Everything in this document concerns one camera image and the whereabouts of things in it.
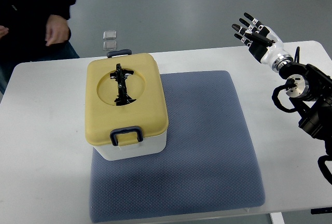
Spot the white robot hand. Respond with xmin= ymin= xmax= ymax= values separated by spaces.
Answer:
xmin=231 ymin=12 xmax=293 ymax=73

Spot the yellow box lid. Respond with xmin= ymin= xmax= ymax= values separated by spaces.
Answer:
xmin=85 ymin=53 xmax=169 ymax=146

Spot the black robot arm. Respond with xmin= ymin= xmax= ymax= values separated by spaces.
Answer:
xmin=232 ymin=12 xmax=331 ymax=183

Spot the white storage box base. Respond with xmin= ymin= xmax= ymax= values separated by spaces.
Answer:
xmin=93 ymin=130 xmax=167 ymax=161

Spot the person's left hand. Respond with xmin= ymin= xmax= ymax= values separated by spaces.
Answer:
xmin=45 ymin=15 xmax=71 ymax=47

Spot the person's right hand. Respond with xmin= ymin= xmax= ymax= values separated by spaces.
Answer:
xmin=0 ymin=25 xmax=9 ymax=39

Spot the upper floor marker plate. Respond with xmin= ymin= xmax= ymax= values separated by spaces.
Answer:
xmin=103 ymin=30 xmax=117 ymax=40

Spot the blue-grey padded mat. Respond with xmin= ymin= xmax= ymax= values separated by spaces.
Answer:
xmin=89 ymin=71 xmax=265 ymax=223

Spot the white table leg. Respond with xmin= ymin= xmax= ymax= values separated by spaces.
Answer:
xmin=270 ymin=212 xmax=285 ymax=224

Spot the black table foot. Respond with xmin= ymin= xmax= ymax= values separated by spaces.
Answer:
xmin=310 ymin=207 xmax=332 ymax=215

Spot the person in dark clothes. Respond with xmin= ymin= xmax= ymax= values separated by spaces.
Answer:
xmin=1 ymin=0 xmax=79 ymax=93

